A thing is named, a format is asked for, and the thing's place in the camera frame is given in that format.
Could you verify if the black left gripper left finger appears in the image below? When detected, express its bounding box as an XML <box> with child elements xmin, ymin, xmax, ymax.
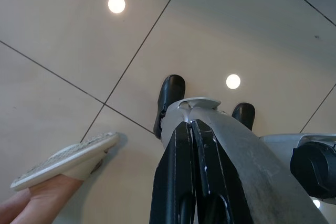
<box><xmin>149</xmin><ymin>122</ymin><xmax>197</xmax><ymax>224</ymax></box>

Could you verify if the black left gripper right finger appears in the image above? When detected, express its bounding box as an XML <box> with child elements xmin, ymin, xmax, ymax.
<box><xmin>191</xmin><ymin>119</ymin><xmax>253</xmax><ymax>224</ymax></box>

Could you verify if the silver robot left leg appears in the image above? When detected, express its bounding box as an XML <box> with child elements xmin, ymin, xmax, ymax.
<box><xmin>159</xmin><ymin>97</ymin><xmax>330</xmax><ymax>224</ymax></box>

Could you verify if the black robot right foot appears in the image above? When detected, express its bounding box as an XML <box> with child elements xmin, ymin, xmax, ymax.
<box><xmin>231</xmin><ymin>102</ymin><xmax>256</xmax><ymax>132</ymax></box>

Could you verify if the black robot foot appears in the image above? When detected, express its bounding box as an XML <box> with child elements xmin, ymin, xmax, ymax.
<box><xmin>231</xmin><ymin>102</ymin><xmax>256</xmax><ymax>132</ymax></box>
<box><xmin>153</xmin><ymin>74</ymin><xmax>186</xmax><ymax>140</ymax></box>

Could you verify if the black robot left foot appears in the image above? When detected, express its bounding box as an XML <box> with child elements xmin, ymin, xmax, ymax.
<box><xmin>153</xmin><ymin>74</ymin><xmax>186</xmax><ymax>140</ymax></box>

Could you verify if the silver black robot hip joint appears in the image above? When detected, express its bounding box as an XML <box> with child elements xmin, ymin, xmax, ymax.
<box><xmin>259</xmin><ymin>133</ymin><xmax>336</xmax><ymax>204</ymax></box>

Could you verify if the person's bare foot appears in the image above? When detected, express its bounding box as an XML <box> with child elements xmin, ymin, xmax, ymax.
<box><xmin>0</xmin><ymin>173</ymin><xmax>85</xmax><ymax>224</ymax></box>

